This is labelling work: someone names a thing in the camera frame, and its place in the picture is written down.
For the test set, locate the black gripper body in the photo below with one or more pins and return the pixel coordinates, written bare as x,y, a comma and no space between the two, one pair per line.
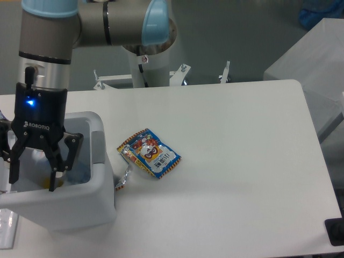
39,116

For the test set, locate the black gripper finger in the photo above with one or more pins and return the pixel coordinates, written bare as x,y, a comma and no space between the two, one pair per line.
12,155
52,151

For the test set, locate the colourful snack wrapper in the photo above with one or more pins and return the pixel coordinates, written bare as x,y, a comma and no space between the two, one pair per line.
145,150

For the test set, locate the clear plastic water bottle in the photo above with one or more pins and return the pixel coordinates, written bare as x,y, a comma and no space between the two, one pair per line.
80,172

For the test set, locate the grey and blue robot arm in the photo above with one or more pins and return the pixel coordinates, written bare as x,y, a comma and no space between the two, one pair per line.
50,30

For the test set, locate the white plastic trash can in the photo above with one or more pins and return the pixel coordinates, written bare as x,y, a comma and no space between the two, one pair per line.
74,206

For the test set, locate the clear plastic box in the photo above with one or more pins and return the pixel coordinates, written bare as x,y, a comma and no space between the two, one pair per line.
9,222

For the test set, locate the white covered table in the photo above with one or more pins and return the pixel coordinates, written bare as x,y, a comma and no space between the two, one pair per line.
316,62

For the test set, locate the black device at table edge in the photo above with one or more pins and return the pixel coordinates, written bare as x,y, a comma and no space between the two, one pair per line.
334,228

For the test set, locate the blue object in corner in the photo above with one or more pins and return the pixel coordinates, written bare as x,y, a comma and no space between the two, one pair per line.
312,12

